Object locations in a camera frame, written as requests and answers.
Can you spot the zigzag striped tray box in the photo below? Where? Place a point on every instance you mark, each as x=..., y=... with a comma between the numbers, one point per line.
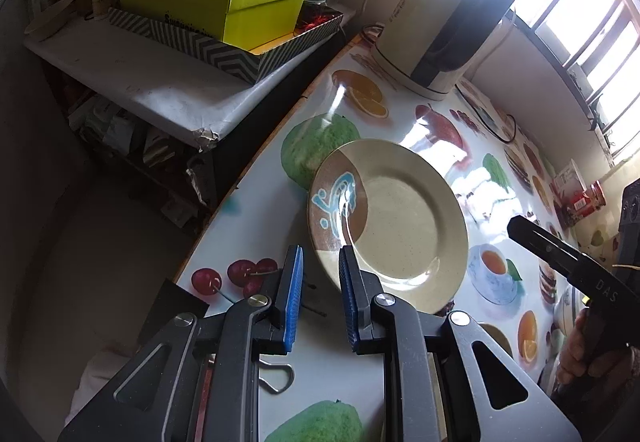
x=200, y=50

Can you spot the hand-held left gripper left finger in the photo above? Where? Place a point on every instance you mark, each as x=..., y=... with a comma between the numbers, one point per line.
x=294, y=302

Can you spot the white side table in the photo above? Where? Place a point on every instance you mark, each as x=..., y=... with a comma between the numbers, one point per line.
x=165, y=87

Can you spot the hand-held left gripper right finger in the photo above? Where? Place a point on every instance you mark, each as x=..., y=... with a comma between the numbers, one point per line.
x=349, y=302

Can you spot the person's right hand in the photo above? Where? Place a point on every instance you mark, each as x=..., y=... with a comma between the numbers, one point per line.
x=574, y=352

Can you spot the white red carton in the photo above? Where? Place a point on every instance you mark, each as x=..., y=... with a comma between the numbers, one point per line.
x=567, y=177

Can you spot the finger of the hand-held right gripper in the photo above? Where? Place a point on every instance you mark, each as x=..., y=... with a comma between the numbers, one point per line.
x=545, y=247

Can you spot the beige brown ceramic plate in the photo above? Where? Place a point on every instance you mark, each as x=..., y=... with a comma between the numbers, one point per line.
x=410, y=222

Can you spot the glass jar with dark lid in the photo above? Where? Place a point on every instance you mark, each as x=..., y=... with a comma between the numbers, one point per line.
x=312, y=10

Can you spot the white black electric kettle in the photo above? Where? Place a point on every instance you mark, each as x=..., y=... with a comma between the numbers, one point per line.
x=435, y=12

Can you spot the white patterned bowl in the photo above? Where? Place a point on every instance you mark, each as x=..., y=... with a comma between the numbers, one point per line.
x=567, y=312

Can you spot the red label jar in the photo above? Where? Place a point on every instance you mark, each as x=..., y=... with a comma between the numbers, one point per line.
x=595, y=199

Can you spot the beige wooden dish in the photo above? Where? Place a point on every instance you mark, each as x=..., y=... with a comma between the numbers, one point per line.
x=47, y=22

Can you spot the fruit print tablecloth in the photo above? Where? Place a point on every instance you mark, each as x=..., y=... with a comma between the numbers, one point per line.
x=250, y=242

